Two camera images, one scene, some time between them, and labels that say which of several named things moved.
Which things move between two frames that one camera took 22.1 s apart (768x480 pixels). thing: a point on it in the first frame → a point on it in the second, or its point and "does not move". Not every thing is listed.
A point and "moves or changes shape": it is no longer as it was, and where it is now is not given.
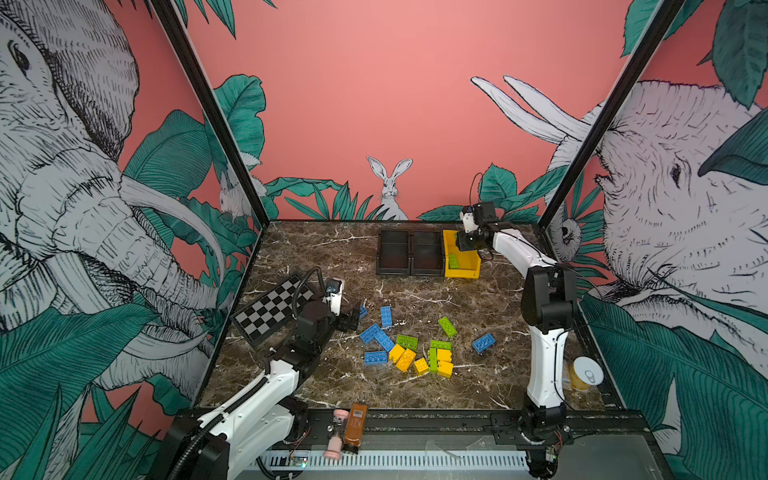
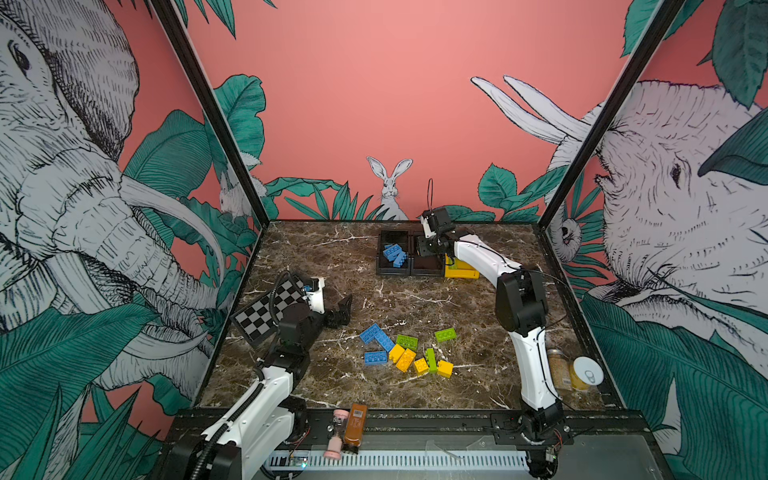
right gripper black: (464, 244) → (422, 244)
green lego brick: (407, 342) does not move
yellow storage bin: (459, 264) does not move
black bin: (427, 253) does not move
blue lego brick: (483, 343) → (400, 259)
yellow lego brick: (445, 368) does not move
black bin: (393, 253) does not move
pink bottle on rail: (335, 439) does not move
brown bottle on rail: (355, 428) does not move
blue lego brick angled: (369, 333) does not move
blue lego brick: (386, 316) → (391, 251)
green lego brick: (447, 326) moves or changes shape
